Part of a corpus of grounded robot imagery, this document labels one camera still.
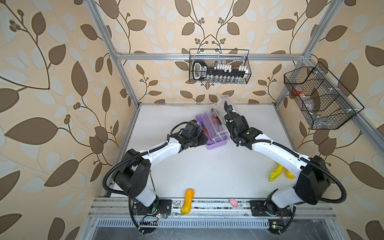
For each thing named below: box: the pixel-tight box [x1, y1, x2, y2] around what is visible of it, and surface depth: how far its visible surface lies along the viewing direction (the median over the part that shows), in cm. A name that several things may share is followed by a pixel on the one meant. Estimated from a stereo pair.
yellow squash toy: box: [180, 188, 195, 215], surface depth 75 cm
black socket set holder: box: [192, 60, 249, 83], surface depth 86 cm
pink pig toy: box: [229, 198, 239, 208], surface depth 77 cm
